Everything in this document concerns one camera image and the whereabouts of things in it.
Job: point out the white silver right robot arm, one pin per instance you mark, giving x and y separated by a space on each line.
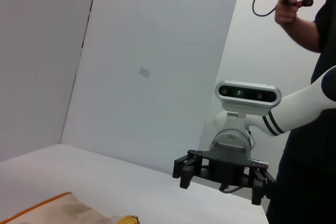
296 106

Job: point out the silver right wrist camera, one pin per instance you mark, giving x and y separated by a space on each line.
246 94

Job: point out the person's bare forearm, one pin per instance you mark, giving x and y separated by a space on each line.
304 35

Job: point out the person's bare hand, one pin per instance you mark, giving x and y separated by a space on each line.
286 11

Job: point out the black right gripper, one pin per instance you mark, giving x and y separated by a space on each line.
228 169

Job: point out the beige food bag orange trim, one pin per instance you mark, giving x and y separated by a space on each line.
60 211

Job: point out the person's dark clothed body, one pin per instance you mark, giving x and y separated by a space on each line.
309 182

